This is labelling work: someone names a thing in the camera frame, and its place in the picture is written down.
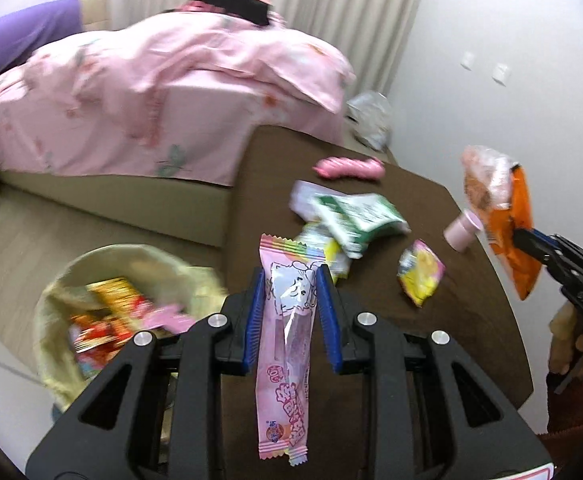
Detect pink candy stick wrapper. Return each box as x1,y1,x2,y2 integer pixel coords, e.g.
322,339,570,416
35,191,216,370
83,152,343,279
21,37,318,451
256,234,325,467

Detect orange plastic bag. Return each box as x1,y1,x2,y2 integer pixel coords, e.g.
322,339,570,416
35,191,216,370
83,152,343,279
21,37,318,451
461,145,541,300

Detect pink spoon-shaped blister pack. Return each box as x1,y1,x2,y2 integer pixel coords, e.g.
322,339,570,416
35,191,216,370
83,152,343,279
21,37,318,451
142,304,196,335

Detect pink yellow snack wrapper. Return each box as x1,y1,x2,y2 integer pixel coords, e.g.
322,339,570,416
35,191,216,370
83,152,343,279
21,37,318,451
397,240,445,308

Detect red gold snack wrapper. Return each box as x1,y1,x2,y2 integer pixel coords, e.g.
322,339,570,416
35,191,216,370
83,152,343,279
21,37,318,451
70,314,134,368

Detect trash bin with yellow liner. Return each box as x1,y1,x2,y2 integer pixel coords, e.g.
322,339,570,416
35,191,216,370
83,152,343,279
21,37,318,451
34,244,226,412

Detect right hand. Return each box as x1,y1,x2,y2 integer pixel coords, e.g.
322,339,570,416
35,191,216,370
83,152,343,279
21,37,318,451
549,301,583,378

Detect green white snack packet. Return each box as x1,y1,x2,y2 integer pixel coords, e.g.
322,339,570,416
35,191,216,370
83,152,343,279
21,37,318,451
290,180,411,259

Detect pink cylindrical jar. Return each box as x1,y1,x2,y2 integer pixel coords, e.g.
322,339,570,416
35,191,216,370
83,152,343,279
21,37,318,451
443,209,483,252

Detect beige bed base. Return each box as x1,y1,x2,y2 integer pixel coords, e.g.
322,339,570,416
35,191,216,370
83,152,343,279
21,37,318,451
0,170,232,248

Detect pink caterpillar toy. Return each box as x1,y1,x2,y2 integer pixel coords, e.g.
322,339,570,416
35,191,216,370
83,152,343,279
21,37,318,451
313,157,386,181

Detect white plastic bag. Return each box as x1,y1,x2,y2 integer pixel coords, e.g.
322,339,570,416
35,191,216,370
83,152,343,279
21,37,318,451
346,90,392,152

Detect pink floral quilt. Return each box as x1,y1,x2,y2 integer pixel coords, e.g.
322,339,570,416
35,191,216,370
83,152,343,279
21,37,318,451
0,12,354,186

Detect black pink garment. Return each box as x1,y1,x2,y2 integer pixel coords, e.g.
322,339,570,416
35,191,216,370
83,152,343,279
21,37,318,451
171,0,278,27

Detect purple pillow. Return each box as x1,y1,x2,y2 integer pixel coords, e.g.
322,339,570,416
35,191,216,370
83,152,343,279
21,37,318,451
0,0,83,73

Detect white wall switch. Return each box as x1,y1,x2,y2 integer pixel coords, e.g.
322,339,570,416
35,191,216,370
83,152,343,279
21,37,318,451
461,51,476,70

